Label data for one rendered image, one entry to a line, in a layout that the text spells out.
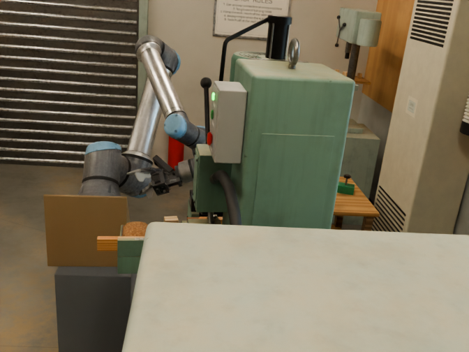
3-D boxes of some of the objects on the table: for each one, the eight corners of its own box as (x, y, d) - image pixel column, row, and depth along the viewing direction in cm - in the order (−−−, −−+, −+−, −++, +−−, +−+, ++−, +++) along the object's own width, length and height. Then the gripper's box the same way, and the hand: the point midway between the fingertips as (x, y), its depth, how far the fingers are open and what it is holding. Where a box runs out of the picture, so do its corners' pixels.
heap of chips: (150, 225, 170) (150, 215, 168) (150, 246, 157) (151, 235, 155) (123, 225, 168) (123, 215, 167) (121, 246, 155) (121, 235, 154)
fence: (309, 252, 161) (311, 237, 159) (310, 255, 160) (313, 239, 158) (117, 254, 151) (117, 237, 149) (117, 257, 149) (117, 240, 147)
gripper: (175, 168, 193) (125, 183, 193) (188, 196, 209) (142, 209, 209) (172, 151, 198) (123, 166, 198) (185, 180, 214) (140, 193, 214)
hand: (132, 183), depth 205 cm, fingers open, 14 cm apart
